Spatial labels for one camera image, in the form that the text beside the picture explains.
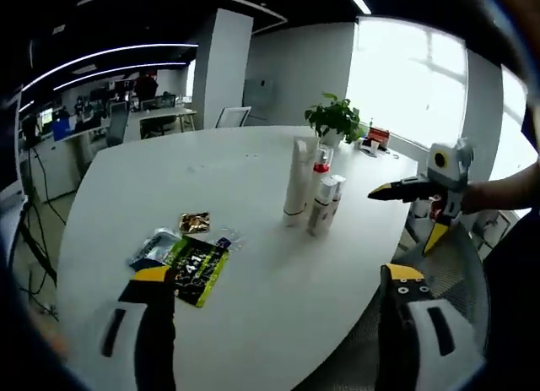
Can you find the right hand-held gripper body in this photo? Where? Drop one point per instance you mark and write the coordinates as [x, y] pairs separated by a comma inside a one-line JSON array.
[[449, 167]]

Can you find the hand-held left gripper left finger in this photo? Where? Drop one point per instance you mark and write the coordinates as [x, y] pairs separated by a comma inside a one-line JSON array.
[[126, 332]]

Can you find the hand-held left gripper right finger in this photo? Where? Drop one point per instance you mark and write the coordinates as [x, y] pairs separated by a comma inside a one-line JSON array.
[[417, 336]]

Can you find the red collar skincare pump bottle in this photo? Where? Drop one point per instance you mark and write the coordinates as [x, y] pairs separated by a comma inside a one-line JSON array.
[[322, 161]]

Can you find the dark green skincare sachet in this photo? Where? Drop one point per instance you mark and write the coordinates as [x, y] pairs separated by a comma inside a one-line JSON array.
[[198, 268]]

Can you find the tall white skincare tube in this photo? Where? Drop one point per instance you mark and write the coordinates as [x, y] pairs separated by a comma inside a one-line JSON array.
[[299, 180]]

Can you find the gold foil skincare sachet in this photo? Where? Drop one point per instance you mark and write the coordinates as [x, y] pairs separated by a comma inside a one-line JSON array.
[[195, 222]]

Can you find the clear silver skincare sachet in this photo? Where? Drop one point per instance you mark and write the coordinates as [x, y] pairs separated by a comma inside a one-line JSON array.
[[228, 241]]

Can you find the person's right hand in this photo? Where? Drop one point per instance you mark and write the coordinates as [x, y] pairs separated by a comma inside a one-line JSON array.
[[474, 199]]

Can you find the white mesh office chair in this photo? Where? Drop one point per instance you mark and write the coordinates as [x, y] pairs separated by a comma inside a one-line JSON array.
[[455, 273]]

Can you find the white paper cup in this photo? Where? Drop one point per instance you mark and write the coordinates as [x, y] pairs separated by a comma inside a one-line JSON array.
[[375, 146]]

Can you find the red box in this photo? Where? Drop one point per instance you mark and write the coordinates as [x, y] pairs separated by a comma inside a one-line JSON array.
[[379, 134]]

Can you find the potted green plant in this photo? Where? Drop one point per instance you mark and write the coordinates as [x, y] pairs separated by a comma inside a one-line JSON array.
[[337, 116]]

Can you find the long white workstation desk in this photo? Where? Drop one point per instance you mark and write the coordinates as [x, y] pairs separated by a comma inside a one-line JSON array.
[[63, 163]]

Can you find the grey mesh office chair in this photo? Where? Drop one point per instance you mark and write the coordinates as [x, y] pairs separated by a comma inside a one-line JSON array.
[[117, 123]]

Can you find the blue box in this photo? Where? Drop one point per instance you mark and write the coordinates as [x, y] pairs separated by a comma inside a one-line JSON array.
[[64, 128]]

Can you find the white office desk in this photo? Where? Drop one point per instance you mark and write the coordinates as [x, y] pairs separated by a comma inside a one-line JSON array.
[[169, 114]]

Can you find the white frame office chair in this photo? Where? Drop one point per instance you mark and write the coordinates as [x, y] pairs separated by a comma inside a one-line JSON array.
[[232, 117]]

